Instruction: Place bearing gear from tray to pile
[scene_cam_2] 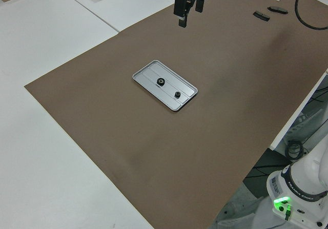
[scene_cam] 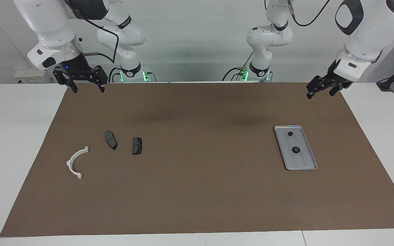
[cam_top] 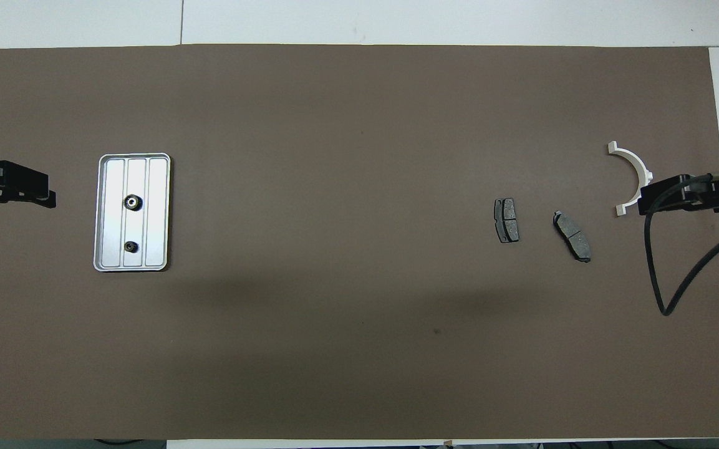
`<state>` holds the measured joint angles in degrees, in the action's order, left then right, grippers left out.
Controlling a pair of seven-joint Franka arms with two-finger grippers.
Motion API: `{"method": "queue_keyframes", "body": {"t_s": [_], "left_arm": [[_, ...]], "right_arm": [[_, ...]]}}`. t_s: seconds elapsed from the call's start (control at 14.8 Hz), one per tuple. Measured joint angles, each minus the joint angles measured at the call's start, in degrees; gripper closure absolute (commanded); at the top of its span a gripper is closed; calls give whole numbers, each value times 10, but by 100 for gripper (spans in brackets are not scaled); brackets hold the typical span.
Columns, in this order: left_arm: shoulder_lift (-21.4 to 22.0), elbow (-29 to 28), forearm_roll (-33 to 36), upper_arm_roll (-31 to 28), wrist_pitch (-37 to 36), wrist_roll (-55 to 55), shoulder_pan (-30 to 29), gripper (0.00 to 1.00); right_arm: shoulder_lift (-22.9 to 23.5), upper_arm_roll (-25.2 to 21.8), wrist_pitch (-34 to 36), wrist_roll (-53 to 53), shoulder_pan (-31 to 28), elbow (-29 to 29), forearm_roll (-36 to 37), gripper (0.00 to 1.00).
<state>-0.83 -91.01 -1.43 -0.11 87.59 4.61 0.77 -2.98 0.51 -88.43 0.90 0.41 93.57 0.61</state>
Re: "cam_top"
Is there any silver metal tray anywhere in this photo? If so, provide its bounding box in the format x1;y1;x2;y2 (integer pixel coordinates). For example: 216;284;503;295
93;153;171;273

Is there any large grey brake pad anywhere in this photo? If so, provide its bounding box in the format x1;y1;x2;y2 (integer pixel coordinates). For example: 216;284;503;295
553;211;592;263

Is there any small grey brake pad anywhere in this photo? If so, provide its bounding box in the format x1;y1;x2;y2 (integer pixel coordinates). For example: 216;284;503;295
494;198;521;244

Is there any brown table mat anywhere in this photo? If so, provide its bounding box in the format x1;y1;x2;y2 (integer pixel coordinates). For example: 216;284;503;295
0;44;719;441

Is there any white half-ring bracket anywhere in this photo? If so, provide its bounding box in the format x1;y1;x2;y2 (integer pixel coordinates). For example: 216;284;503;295
607;142;654;217

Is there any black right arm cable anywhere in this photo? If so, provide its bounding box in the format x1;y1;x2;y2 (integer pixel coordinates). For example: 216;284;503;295
644;175;719;316

